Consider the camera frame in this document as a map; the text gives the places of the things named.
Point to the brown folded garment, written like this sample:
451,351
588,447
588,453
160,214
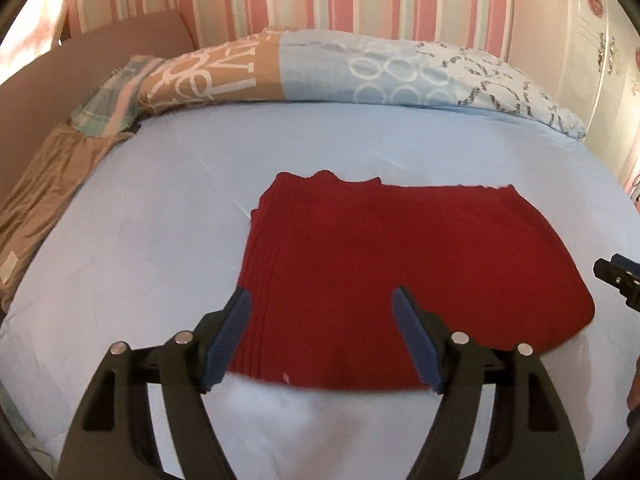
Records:
65,160

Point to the light blue quilted bedspread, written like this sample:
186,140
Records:
155,238

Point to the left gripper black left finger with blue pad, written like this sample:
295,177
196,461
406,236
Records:
112,435

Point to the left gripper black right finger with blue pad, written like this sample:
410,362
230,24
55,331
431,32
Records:
529,436

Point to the red knit sweater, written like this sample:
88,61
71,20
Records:
324,257

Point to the white decorated wardrobe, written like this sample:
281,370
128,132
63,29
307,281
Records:
585,53

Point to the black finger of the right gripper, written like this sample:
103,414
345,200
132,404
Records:
623,274

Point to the patterned brown blue pillow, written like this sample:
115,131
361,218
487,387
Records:
315,65

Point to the brown padded headboard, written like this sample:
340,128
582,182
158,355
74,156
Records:
46,91

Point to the pastel plaid folded cloth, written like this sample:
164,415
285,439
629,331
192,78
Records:
114,106

